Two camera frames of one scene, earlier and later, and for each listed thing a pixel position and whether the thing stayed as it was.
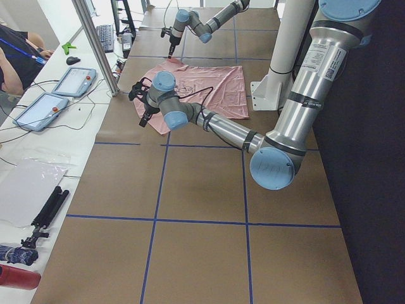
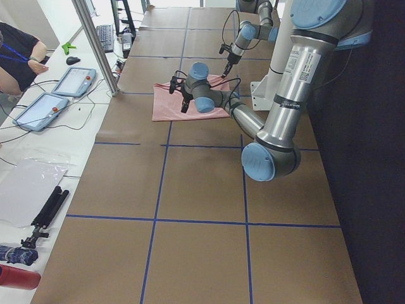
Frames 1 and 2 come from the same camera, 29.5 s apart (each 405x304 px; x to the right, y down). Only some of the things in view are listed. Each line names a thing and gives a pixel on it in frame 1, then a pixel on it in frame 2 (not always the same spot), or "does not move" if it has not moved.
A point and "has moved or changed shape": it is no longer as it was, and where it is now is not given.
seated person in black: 22,56 does not move
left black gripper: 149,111 -> 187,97
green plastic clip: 67,46 does not move
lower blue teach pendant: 42,112 does not move
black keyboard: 105,33 does not move
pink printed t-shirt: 219,90 has moved or changed shape
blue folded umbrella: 21,255 does not move
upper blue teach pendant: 75,82 does not move
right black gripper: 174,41 -> 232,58
